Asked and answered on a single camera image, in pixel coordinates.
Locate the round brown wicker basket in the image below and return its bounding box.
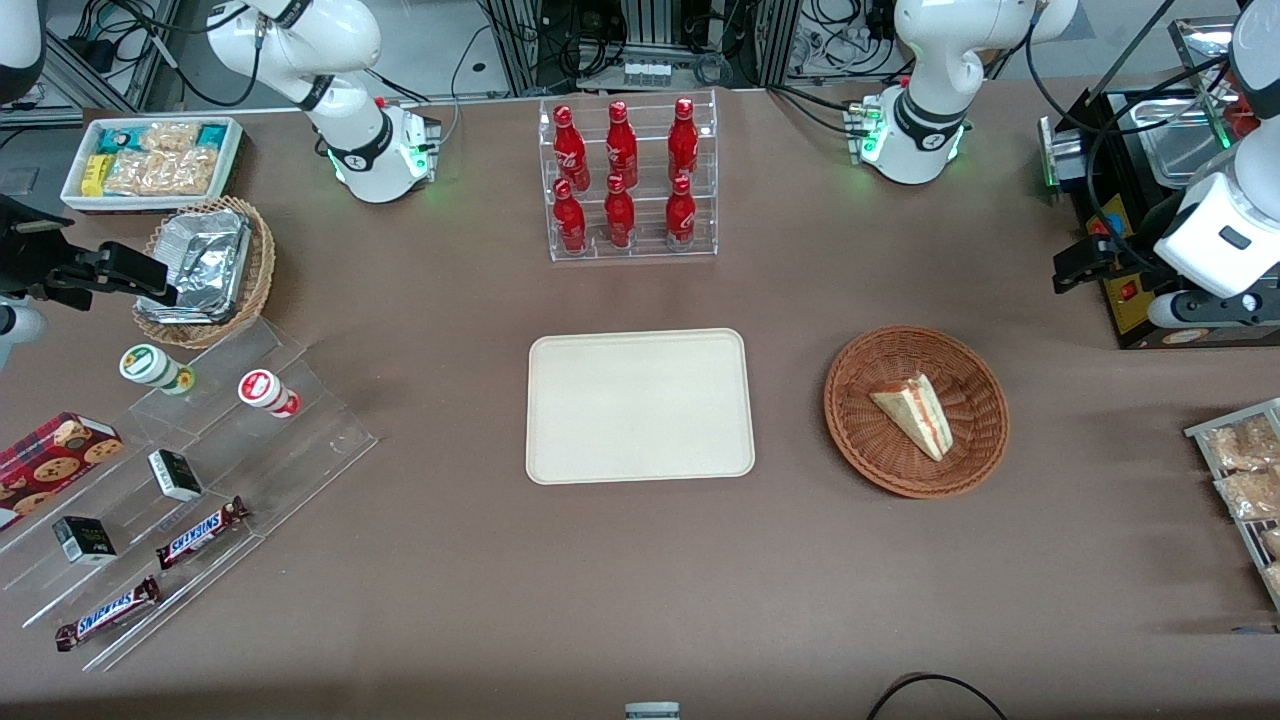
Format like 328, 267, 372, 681
824, 326, 1010, 499

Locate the oval wicker basket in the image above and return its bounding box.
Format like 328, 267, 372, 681
132, 195, 277, 350

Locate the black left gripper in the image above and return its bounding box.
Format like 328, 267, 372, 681
1053, 235, 1167, 295

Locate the red cookie box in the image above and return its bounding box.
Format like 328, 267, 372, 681
0, 411, 126, 532

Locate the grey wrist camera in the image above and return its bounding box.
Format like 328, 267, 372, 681
0, 303, 47, 373
1148, 290, 1263, 329

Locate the clear rice cracker bag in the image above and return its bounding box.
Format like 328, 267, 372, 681
139, 121, 202, 157
102, 147, 218, 197

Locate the black countertop appliance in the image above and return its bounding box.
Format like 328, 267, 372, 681
1038, 85, 1280, 350

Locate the red lid cup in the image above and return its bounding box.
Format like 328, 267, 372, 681
237, 368, 302, 419

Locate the small black box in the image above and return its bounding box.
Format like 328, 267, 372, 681
51, 515, 119, 566
147, 448, 205, 503

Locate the red cola bottle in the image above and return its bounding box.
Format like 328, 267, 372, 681
604, 101, 640, 190
664, 175, 698, 249
603, 174, 637, 250
552, 105, 592, 192
667, 97, 700, 187
552, 179, 589, 255

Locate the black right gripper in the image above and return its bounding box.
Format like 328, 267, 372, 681
0, 196, 179, 309

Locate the grey tray with snacks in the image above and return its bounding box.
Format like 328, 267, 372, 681
1184, 397, 1280, 613

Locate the clear acrylic stepped display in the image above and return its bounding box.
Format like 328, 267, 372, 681
0, 317, 380, 673

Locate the silver foil container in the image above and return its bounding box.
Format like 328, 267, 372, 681
136, 209, 252, 324

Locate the black cable loop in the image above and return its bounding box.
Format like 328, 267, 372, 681
864, 672, 1012, 720

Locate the triangle sandwich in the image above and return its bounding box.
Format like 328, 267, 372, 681
868, 373, 955, 463

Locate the cream rectangular tray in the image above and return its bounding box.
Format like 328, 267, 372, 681
526, 328, 757, 486

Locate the green lid cup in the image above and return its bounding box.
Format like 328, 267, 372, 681
119, 343, 197, 396

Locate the white snack tray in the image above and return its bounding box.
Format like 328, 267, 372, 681
60, 116, 245, 215

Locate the steel appliance lid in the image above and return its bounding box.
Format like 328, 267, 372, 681
1167, 14, 1253, 153

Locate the steel pan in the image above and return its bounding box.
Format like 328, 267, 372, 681
1128, 98, 1238, 188

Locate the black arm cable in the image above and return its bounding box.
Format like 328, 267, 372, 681
1084, 55, 1233, 241

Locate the snickers bar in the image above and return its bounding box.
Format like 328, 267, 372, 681
155, 496, 251, 571
54, 575, 162, 653

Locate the clear acrylic bottle rack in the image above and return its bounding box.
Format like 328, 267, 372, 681
538, 89, 719, 263

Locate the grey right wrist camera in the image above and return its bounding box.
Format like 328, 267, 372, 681
0, 303, 47, 373

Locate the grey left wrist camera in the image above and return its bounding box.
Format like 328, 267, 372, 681
1148, 290, 1263, 329

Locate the clear bag of crackers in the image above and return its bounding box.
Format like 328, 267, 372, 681
1214, 469, 1280, 522
1202, 414, 1280, 474

